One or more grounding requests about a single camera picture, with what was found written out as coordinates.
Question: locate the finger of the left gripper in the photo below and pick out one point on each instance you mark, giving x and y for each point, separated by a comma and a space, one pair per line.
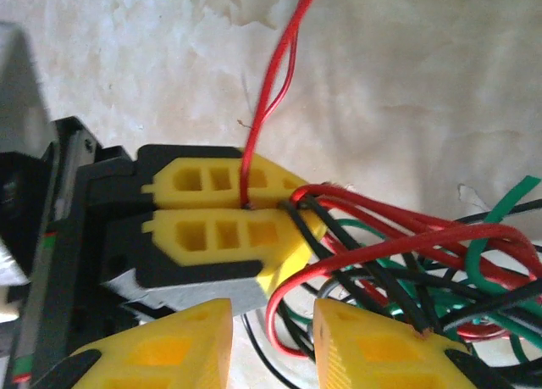
169, 196
237, 259

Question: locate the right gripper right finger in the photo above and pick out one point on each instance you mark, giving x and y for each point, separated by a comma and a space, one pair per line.
372, 359

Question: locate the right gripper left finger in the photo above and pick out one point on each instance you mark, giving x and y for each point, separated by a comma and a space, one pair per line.
161, 355

